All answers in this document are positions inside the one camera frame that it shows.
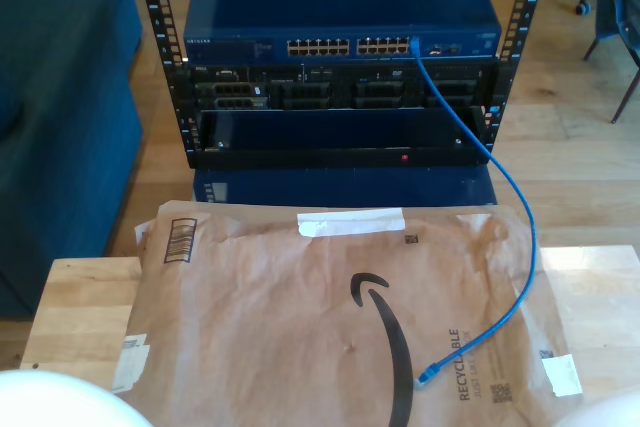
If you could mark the blue device under rack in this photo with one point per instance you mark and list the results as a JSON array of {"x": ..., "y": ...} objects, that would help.
[{"x": 350, "y": 187}]

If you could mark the black rack server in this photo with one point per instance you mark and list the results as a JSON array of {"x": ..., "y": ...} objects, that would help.
[{"x": 300, "y": 92}]

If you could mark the brown paper mailer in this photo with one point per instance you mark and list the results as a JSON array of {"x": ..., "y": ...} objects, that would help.
[{"x": 250, "y": 307}]

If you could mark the blue sofa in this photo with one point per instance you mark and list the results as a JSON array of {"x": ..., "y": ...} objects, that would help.
[{"x": 65, "y": 97}]

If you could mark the dark metal chair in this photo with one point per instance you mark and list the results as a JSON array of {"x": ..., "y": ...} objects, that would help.
[{"x": 622, "y": 103}]

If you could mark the blue-grey jacket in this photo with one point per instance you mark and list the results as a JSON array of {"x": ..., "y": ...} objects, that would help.
[{"x": 625, "y": 7}]

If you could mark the black rack frame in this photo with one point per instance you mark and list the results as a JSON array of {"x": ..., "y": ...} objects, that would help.
[{"x": 350, "y": 159}]

